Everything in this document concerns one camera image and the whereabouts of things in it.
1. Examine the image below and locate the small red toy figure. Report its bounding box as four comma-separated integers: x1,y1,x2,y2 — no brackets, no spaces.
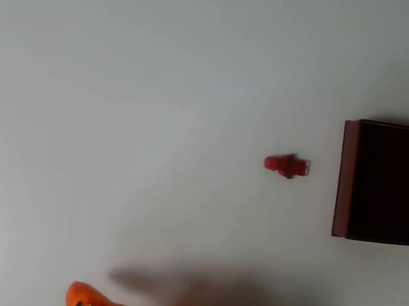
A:
261,150,314,183

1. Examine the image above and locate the dark red open box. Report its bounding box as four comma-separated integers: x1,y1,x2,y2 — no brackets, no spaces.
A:
330,117,409,248

